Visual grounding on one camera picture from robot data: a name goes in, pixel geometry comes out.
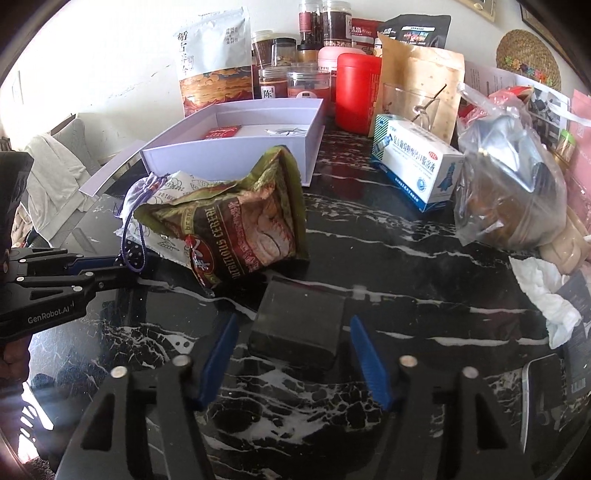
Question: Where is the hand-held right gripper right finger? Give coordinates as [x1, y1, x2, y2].
[350, 316, 527, 480]

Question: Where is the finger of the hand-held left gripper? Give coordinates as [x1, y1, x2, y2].
[18, 268, 148, 308]
[11, 249, 125, 278]

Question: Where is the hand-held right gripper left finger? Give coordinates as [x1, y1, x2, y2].
[60, 313, 240, 480]

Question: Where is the dark grey block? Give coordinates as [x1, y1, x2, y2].
[248, 277, 347, 371]

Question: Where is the pale purple drawstring pouch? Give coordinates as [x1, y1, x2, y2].
[113, 173, 168, 274]

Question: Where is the white printed foil packet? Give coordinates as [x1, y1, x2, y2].
[124, 170, 241, 264]

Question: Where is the green brown cereal packet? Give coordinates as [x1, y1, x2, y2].
[134, 146, 310, 291]

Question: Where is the lavender gift box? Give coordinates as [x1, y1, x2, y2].
[78, 98, 326, 199]

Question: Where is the person's left hand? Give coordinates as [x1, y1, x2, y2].
[0, 344, 31, 384]

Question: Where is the beige cloth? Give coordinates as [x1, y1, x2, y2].
[8, 203, 38, 251]

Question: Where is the white cloth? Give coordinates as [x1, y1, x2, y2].
[25, 134, 89, 209]

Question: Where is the grey cloth on chair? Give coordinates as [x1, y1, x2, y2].
[23, 114, 101, 245]

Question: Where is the smartphone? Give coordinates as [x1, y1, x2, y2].
[519, 354, 571, 459]

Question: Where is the crumpled white tissue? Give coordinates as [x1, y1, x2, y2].
[510, 256, 583, 350]

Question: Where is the white blue medicine box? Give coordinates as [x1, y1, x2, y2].
[370, 114, 465, 213]

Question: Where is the black package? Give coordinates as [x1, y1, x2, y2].
[560, 272, 591, 394]

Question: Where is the clear plastic bag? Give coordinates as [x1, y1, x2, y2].
[455, 84, 570, 251]

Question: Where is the beige ridged bottle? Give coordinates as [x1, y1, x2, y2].
[539, 203, 591, 278]

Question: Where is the large white orange pouch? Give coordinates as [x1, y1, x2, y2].
[178, 6, 256, 118]

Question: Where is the small red label jar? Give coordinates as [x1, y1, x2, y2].
[259, 68, 290, 100]

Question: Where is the clear glass cup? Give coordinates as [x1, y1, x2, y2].
[383, 83, 447, 136]

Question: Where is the red canister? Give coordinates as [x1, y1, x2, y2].
[335, 53, 383, 136]

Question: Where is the brown lidded jar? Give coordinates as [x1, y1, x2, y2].
[252, 31, 274, 70]

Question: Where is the wide clear lidded jar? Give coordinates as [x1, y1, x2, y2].
[287, 71, 331, 100]

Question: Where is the black lidded clear jar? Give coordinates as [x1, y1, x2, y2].
[271, 38, 297, 68]

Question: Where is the kraft paper bag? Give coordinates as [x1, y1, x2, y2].
[376, 32, 465, 145]

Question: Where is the red packet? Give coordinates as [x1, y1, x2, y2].
[488, 88, 533, 110]

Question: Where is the pink jar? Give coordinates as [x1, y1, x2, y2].
[318, 46, 354, 90]

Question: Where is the printed paper leaflet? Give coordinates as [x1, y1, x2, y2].
[464, 60, 571, 139]

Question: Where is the pink paper sheet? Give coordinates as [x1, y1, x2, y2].
[564, 89, 591, 208]

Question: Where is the tall clear jar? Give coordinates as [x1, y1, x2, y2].
[322, 0, 354, 48]
[298, 0, 324, 47]

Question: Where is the red snack pouch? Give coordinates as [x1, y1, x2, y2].
[351, 18, 385, 57]

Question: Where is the black snack pouch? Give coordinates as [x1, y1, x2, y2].
[383, 15, 452, 49]

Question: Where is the round woven mat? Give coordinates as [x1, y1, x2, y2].
[496, 29, 562, 91]

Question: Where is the gold picture frame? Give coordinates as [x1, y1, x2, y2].
[462, 0, 498, 22]

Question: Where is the dark picture frame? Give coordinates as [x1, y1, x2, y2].
[519, 0, 591, 75]

